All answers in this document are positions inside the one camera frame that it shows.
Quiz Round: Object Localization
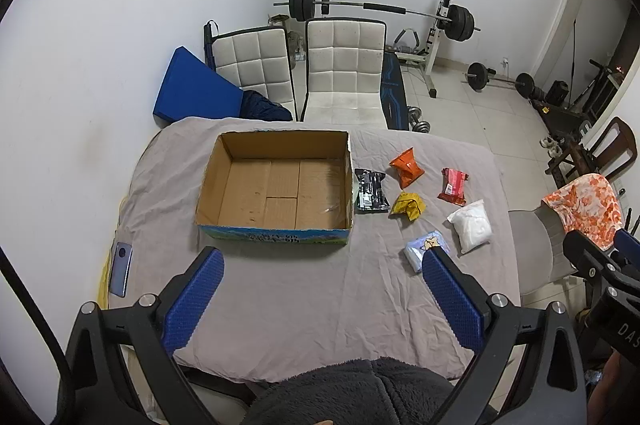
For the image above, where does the red tissue packet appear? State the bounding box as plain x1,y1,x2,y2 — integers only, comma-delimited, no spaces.
437,167,471,206

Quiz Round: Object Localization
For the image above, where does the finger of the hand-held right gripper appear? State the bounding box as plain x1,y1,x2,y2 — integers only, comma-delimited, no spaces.
562,231,632,291
614,229,640,286

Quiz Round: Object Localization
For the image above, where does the yellow snack packet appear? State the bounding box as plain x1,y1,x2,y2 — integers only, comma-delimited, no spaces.
391,191,428,222

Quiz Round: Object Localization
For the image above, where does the white barbell rack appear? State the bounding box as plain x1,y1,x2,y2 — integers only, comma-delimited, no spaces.
320,0,456,98

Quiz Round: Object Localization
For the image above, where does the blue black weight bench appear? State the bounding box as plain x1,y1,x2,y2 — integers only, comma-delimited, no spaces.
380,52,408,130

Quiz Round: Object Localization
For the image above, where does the person's right forearm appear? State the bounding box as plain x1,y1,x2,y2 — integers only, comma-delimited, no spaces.
587,347,640,425

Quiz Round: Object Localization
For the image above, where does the pair of small dumbbells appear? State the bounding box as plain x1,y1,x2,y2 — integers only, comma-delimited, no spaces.
407,106,432,134

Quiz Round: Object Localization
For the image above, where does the blue foam mat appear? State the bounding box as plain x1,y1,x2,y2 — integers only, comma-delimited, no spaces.
152,46,246,126

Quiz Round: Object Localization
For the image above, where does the black snack packet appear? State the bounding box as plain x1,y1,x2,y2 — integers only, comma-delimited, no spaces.
354,169,391,213

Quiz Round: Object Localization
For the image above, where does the light blue tissue packet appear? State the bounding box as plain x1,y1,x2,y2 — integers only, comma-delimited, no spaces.
404,230,452,275

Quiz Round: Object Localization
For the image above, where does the black exercise equipment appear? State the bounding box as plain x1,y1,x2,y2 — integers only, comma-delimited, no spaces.
532,60,623,130

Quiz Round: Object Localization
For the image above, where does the yellow cloth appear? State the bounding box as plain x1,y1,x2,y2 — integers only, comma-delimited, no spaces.
96,250,112,310

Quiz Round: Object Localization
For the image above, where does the grey upholstered chair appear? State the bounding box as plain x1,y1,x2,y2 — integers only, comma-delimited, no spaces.
507,205,581,296

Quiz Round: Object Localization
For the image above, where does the dark blue garment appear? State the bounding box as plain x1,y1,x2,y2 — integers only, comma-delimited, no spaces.
240,91,293,122

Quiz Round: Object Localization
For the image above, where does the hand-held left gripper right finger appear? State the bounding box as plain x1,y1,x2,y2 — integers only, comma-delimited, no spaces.
421,247,587,425

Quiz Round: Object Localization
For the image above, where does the white padded chair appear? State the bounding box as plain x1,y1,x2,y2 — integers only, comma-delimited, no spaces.
205,22,298,122
300,18,388,126

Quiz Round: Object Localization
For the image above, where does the cardboard box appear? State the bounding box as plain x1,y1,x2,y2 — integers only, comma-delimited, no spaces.
195,130,355,246

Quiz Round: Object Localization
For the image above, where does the wooden chair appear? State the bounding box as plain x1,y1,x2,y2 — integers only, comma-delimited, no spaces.
545,116,638,206

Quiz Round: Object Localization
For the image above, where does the orange snack packet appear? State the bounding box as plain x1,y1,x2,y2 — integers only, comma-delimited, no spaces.
389,147,426,190

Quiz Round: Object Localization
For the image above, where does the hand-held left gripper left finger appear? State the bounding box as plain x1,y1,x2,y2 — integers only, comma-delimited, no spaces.
64,246,226,425

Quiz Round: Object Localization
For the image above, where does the blue smartphone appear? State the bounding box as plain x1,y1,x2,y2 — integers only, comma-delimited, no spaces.
109,241,133,298

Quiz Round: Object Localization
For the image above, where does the dark fleece clothing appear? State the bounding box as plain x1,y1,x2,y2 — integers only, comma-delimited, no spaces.
242,357,453,425

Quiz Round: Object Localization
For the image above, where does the short barbell with black plates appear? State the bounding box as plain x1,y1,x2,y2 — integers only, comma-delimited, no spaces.
462,62,536,98

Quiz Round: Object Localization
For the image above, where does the white soft packet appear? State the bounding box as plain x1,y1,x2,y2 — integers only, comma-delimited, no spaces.
446,200,493,255

